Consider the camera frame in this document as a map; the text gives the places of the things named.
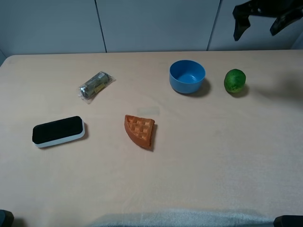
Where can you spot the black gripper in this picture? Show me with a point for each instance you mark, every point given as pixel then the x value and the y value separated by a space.
pixel 285 11

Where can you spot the green lime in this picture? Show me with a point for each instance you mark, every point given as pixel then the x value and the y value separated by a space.
pixel 234 81

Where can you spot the black object bottom right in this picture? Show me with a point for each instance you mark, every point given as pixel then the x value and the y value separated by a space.
pixel 288 221

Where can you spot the black object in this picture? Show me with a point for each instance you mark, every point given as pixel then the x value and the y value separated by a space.
pixel 6 218
pixel 288 221

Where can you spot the black object bottom left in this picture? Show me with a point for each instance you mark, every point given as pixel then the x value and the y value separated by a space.
pixel 6 218

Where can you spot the blue bowl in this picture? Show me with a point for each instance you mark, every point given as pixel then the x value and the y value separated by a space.
pixel 186 76

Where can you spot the orange waffle wedge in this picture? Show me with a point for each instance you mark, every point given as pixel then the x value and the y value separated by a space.
pixel 139 130

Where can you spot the wrapped green snack roll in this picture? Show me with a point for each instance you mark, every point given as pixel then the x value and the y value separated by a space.
pixel 94 85

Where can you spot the black and white eraser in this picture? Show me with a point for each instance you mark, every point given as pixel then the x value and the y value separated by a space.
pixel 58 132

